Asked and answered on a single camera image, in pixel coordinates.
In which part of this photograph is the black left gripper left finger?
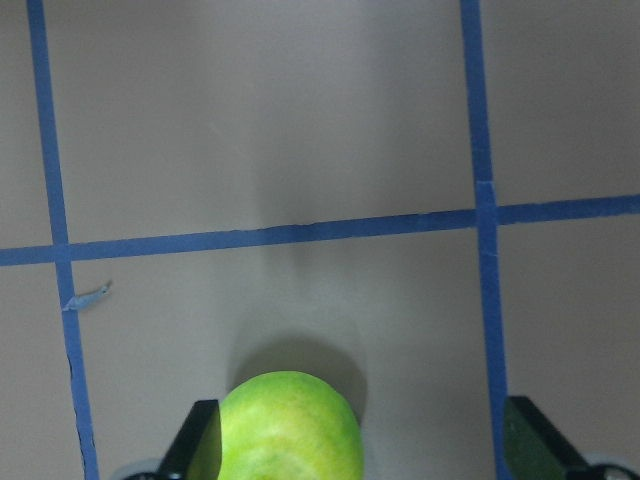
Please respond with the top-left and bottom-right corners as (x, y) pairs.
(158, 400), (221, 480)

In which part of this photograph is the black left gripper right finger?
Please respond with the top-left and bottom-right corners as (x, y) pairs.
(503, 396), (592, 480)

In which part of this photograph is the green apple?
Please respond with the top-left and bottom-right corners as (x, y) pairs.
(219, 371), (364, 479)

